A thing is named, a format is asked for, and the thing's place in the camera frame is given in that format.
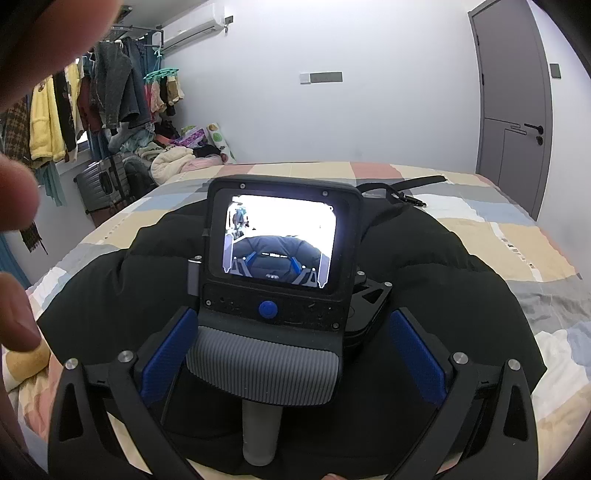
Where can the blue curtain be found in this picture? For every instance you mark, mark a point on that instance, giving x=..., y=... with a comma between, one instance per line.
x=11, y=263

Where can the patchwork bed blanket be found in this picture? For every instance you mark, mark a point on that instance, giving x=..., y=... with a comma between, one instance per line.
x=508, y=221

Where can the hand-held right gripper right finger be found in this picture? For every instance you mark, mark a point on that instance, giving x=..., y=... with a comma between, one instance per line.
x=418, y=357

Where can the dark denim jacket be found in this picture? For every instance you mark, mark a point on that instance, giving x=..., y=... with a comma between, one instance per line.
x=120, y=87

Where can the grey door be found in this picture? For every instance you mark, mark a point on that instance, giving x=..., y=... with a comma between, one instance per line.
x=512, y=92

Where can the pile of clothes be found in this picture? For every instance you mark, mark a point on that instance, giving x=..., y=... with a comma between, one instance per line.
x=131, y=143

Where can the polka dot pillow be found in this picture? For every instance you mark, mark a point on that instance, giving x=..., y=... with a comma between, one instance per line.
x=219, y=138

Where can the dark grey suitcase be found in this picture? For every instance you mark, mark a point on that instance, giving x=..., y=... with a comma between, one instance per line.
x=99, y=184

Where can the white air conditioner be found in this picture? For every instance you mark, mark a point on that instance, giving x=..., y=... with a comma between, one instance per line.
x=194, y=25

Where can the green peg hanger with socks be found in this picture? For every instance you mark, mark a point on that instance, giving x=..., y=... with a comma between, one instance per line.
x=161, y=90

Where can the black puffer jacket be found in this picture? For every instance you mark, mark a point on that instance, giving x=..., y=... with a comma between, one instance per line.
x=438, y=300

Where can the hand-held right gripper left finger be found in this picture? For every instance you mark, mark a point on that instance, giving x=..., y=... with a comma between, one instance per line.
x=168, y=355

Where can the person's left hand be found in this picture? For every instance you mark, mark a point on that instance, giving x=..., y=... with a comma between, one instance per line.
x=46, y=41

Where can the grey white wall panel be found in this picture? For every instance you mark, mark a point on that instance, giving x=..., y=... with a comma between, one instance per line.
x=323, y=77

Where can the metal clothes rail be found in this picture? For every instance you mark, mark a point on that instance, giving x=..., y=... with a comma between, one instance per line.
x=138, y=34

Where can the teal scarf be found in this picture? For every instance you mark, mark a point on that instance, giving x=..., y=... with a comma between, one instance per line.
x=51, y=184

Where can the tan plush toy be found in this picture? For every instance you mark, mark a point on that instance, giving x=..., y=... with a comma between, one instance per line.
x=27, y=367

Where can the cream fleece blanket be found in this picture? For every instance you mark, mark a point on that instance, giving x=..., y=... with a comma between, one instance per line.
x=173, y=164

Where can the dark wall light switch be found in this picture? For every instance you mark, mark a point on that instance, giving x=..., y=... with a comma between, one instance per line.
x=555, y=70

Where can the yellow fleece robe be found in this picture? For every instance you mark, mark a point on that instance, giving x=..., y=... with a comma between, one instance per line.
x=46, y=124

